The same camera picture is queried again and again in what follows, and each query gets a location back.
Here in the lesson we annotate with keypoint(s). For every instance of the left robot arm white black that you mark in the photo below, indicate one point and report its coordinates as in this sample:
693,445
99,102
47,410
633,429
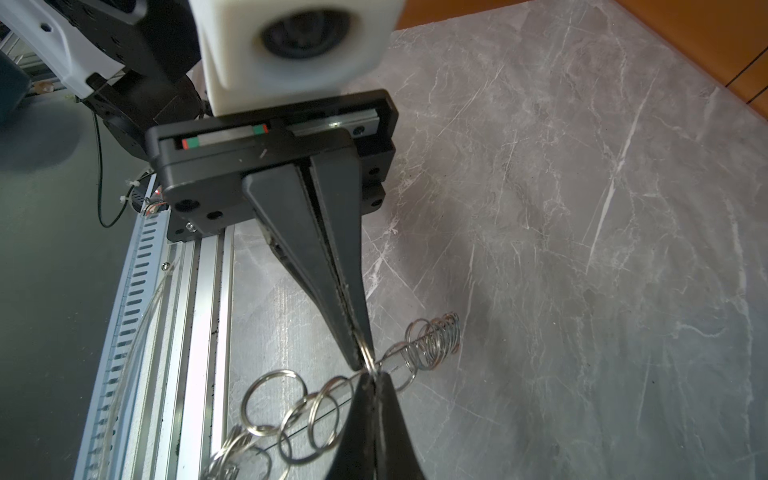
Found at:
136,64

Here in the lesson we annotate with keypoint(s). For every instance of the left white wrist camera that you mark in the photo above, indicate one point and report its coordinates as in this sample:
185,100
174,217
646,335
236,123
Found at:
258,54

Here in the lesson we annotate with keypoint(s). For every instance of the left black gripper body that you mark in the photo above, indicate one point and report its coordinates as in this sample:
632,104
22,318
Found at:
200,164

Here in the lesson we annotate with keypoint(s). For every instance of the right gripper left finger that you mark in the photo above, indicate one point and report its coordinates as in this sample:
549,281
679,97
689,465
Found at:
355,456

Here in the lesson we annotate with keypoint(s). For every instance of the aluminium front rail frame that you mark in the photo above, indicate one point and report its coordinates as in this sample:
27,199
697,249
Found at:
159,405

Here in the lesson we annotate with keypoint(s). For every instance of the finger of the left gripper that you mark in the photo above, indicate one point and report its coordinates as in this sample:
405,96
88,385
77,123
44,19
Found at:
336,178
288,212

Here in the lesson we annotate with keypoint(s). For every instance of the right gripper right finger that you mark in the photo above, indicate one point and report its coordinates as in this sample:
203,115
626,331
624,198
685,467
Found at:
395,457

